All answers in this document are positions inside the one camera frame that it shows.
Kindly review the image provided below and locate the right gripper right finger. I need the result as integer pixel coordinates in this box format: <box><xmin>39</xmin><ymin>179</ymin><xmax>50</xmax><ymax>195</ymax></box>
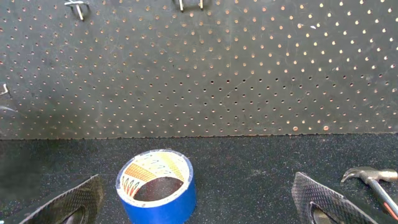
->
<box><xmin>291</xmin><ymin>171</ymin><xmax>379</xmax><ymax>224</ymax></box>

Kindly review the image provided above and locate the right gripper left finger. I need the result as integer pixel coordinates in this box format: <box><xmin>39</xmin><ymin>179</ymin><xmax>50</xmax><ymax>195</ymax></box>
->
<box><xmin>18</xmin><ymin>174</ymin><xmax>105</xmax><ymax>224</ymax></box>

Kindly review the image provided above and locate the hammer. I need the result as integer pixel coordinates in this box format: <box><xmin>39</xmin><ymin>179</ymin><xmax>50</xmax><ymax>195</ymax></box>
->
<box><xmin>340</xmin><ymin>166</ymin><xmax>398</xmax><ymax>220</ymax></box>

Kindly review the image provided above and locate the roll of blue tape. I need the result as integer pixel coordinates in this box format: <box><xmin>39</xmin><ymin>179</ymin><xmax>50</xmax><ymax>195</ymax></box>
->
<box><xmin>115</xmin><ymin>149</ymin><xmax>197</xmax><ymax>224</ymax></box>

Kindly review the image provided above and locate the black pegboard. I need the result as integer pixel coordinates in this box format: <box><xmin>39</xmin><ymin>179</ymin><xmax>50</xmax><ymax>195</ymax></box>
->
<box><xmin>0</xmin><ymin>0</ymin><xmax>398</xmax><ymax>140</ymax></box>

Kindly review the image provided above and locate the metal hook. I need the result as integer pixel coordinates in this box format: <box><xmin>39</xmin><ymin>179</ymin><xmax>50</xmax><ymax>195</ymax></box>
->
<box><xmin>0</xmin><ymin>83</ymin><xmax>18</xmax><ymax>113</ymax></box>
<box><xmin>174</xmin><ymin>0</ymin><xmax>205</xmax><ymax>12</ymax></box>
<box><xmin>64</xmin><ymin>0</ymin><xmax>90</xmax><ymax>22</ymax></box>

